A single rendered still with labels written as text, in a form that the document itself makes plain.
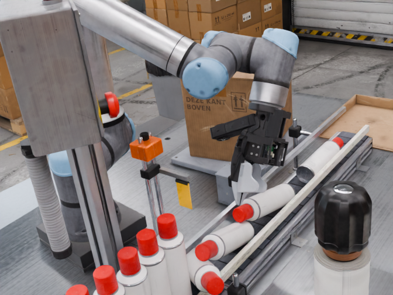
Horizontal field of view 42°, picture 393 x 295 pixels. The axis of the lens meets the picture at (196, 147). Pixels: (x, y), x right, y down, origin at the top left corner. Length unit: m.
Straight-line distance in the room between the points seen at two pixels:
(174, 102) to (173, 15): 1.53
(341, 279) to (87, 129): 0.43
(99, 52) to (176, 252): 0.52
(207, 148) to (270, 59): 0.58
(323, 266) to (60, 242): 0.41
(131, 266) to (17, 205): 0.80
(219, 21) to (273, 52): 3.57
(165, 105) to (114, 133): 2.24
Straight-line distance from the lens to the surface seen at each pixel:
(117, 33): 0.98
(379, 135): 1.71
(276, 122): 1.02
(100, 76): 1.22
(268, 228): 1.13
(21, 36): 0.67
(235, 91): 1.42
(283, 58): 1.03
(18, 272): 1.31
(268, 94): 1.02
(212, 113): 1.48
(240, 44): 1.04
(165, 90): 3.43
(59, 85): 0.69
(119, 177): 1.58
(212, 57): 0.94
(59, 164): 1.17
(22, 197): 1.61
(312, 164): 1.33
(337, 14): 5.55
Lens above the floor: 1.58
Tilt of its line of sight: 27 degrees down
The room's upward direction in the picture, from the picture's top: 7 degrees counter-clockwise
